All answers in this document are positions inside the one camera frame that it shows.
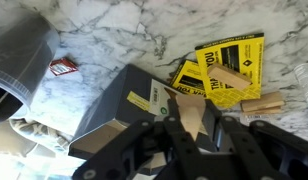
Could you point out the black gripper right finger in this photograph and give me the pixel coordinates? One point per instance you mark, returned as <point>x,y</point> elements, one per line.
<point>267,150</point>

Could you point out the red foil sauce packet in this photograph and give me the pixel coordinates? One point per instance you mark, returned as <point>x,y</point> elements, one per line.
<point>63,66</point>

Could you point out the white plastic tube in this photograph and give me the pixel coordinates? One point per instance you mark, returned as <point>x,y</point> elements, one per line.
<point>305,83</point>

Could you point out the grey translucent plastic cup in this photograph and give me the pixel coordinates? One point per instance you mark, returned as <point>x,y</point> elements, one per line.
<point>20,63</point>

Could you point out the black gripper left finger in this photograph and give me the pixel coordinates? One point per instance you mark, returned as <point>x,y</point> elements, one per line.
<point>134,146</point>

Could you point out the plain wooden block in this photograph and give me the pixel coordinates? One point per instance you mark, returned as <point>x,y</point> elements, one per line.
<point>229,76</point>
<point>190,113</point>
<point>262,101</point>
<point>260,111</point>

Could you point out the dark grey cardboard box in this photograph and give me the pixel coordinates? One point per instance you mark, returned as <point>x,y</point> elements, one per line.
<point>124,96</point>

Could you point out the beige patterned cloth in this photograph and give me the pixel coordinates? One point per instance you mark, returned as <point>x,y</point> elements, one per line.
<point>40,133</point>

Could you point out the yellow thank you card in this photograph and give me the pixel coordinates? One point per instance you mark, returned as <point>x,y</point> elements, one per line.
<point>187,75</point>
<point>250,50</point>

